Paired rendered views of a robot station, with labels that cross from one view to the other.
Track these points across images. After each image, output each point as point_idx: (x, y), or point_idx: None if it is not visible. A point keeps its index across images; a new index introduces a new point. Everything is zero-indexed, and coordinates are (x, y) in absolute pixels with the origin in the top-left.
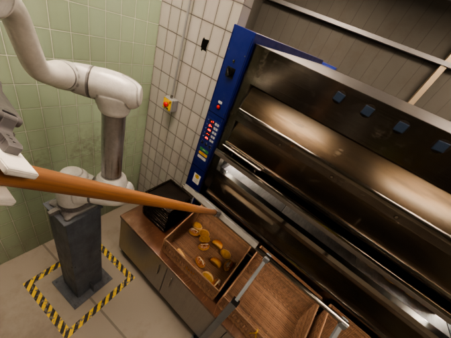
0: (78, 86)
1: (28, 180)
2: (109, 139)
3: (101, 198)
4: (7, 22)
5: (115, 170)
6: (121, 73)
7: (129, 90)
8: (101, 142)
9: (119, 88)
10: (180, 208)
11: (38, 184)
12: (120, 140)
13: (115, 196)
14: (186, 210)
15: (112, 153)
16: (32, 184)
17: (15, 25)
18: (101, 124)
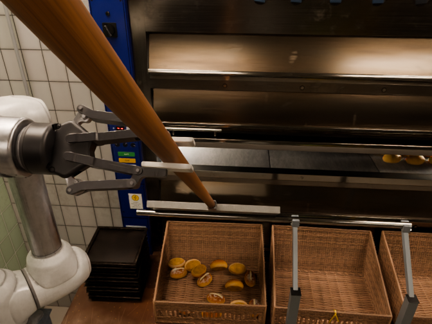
0: None
1: (182, 155)
2: (33, 193)
3: (191, 175)
4: None
5: (54, 236)
6: (8, 96)
7: (36, 110)
8: (20, 206)
9: (23, 113)
10: (206, 191)
11: (184, 159)
12: (44, 188)
13: (193, 171)
14: (207, 195)
15: (42, 211)
16: (183, 159)
17: None
18: (11, 179)
